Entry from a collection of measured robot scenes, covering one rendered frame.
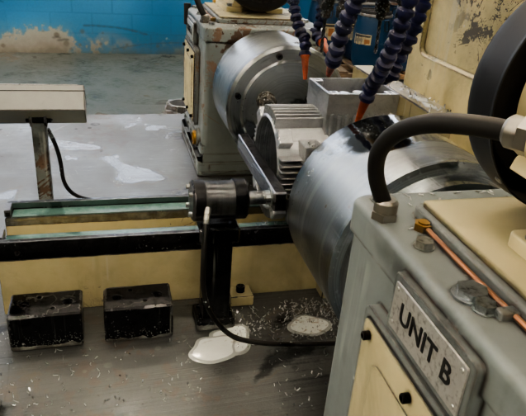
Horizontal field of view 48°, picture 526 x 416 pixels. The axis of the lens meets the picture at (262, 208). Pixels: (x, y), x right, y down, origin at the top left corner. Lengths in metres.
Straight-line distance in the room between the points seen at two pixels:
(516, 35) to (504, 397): 0.24
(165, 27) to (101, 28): 0.65
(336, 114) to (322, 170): 0.24
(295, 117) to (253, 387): 0.41
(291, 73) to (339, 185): 0.53
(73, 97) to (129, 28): 5.40
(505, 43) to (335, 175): 0.29
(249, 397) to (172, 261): 0.26
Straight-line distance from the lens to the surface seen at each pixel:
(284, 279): 1.03
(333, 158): 0.72
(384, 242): 0.49
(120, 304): 0.90
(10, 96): 1.15
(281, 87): 1.18
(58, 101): 1.13
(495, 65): 0.46
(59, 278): 0.97
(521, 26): 0.47
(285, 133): 0.91
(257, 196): 0.85
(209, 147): 1.43
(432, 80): 1.13
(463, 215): 0.51
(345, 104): 0.95
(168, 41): 6.58
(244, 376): 0.86
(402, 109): 0.97
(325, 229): 0.67
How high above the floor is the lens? 1.38
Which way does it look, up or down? 26 degrees down
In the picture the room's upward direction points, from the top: 5 degrees clockwise
